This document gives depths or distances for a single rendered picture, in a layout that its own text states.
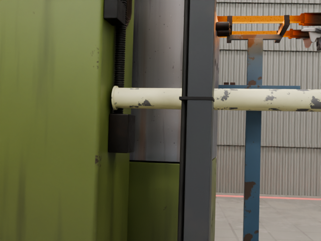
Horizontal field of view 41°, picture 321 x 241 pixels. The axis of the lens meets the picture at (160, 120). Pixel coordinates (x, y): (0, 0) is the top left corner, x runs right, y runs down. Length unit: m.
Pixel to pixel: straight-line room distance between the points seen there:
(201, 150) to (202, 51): 0.16
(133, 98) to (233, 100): 0.21
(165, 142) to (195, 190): 0.46
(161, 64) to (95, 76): 0.30
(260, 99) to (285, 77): 3.32
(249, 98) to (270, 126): 3.26
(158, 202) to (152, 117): 0.22
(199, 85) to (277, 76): 3.52
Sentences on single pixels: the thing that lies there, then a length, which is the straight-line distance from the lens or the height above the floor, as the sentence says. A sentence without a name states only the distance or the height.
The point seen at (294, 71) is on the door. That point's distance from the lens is 4.23.
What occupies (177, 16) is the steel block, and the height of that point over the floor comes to 0.85.
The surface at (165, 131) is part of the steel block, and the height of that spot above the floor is 0.55.
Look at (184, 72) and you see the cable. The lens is 0.70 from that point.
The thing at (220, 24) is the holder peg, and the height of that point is 0.87.
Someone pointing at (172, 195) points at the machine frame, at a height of 0.38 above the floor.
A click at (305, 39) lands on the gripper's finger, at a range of 2.04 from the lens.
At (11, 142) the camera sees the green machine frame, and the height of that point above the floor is 0.52.
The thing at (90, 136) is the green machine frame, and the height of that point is 0.54.
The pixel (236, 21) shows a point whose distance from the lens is 1.70.
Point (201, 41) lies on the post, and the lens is 0.69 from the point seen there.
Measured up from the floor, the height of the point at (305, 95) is 0.63.
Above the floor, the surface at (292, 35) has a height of 0.98.
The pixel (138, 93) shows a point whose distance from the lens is 0.91.
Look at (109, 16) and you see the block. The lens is 0.91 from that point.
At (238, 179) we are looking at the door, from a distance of 4.11.
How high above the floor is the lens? 0.55
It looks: 2 degrees up
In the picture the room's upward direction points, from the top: 2 degrees clockwise
